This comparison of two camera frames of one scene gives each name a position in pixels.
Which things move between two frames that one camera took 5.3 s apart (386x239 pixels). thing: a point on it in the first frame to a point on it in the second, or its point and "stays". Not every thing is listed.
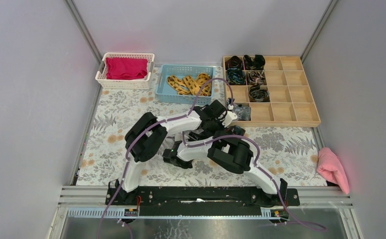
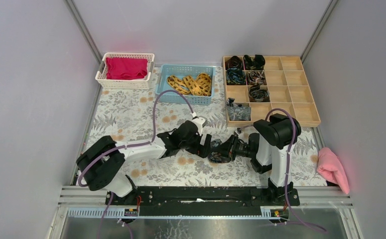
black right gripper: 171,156 to 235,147
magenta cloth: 122,68 stays
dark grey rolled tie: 256,93 stays
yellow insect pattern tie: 188,86 stays
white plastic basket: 143,83 stays
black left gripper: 219,110 to 201,145
